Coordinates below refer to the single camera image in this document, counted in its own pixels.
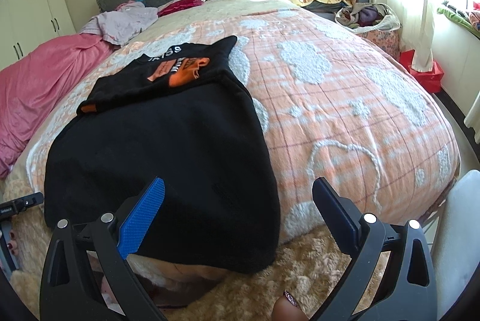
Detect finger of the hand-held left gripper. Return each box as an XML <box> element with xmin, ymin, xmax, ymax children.
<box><xmin>10</xmin><ymin>192</ymin><xmax>44</xmax><ymax>213</ymax></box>

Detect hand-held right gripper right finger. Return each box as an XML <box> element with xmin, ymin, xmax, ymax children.
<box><xmin>310</xmin><ymin>176</ymin><xmax>437</xmax><ymax>321</ymax></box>

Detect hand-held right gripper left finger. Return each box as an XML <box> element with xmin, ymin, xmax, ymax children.
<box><xmin>39</xmin><ymin>176</ymin><xmax>168</xmax><ymax>321</ymax></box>

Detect black sweater with orange cuffs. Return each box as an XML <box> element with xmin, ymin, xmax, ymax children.
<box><xmin>43</xmin><ymin>35</ymin><xmax>283</xmax><ymax>274</ymax></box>

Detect lilac crumpled clothes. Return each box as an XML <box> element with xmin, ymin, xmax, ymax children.
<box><xmin>79</xmin><ymin>2</ymin><xmax>159</xmax><ymax>47</ymax></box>

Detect beige bag of clothes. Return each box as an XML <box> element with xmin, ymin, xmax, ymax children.
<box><xmin>335</xmin><ymin>3</ymin><xmax>402</xmax><ymax>34</ymax></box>

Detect clothes on windowsill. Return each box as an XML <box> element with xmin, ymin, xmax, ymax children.
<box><xmin>437</xmin><ymin>0</ymin><xmax>480</xmax><ymax>36</ymax></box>

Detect person's left hand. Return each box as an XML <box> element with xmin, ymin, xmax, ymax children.
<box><xmin>0</xmin><ymin>229</ymin><xmax>20</xmax><ymax>256</ymax></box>

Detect person's right hand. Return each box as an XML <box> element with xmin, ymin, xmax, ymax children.
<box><xmin>271</xmin><ymin>289</ymin><xmax>310</xmax><ymax>321</ymax></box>

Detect cream fluffy blanket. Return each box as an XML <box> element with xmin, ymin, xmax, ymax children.
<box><xmin>0</xmin><ymin>174</ymin><xmax>389</xmax><ymax>321</ymax></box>

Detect orange checked fleece blanket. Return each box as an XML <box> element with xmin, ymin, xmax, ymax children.
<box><xmin>28</xmin><ymin>6</ymin><xmax>461</xmax><ymax>244</ymax></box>

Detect pink quilt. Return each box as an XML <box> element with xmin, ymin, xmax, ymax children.
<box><xmin>0</xmin><ymin>33</ymin><xmax>117</xmax><ymax>179</ymax></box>

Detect white smooth board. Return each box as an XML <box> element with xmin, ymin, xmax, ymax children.
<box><xmin>431</xmin><ymin>169</ymin><xmax>480</xmax><ymax>321</ymax></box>

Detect red box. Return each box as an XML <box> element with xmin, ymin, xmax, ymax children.
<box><xmin>399</xmin><ymin>49</ymin><xmax>445</xmax><ymax>93</ymax></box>

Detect pink floral storage box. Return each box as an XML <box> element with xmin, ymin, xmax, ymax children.
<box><xmin>362</xmin><ymin>26</ymin><xmax>402</xmax><ymax>53</ymax></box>

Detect cream wardrobe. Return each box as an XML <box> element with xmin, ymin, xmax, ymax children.
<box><xmin>0</xmin><ymin>0</ymin><xmax>77</xmax><ymax>70</ymax></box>

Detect red cloth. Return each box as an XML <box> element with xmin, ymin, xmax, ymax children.
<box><xmin>157</xmin><ymin>0</ymin><xmax>209</xmax><ymax>17</ymax></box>

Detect beige bed sheet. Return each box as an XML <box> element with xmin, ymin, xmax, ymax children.
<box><xmin>129</xmin><ymin>0</ymin><xmax>338</xmax><ymax>55</ymax></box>

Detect white curtain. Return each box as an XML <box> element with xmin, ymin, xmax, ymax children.
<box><xmin>369</xmin><ymin>0</ymin><xmax>480</xmax><ymax>145</ymax></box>

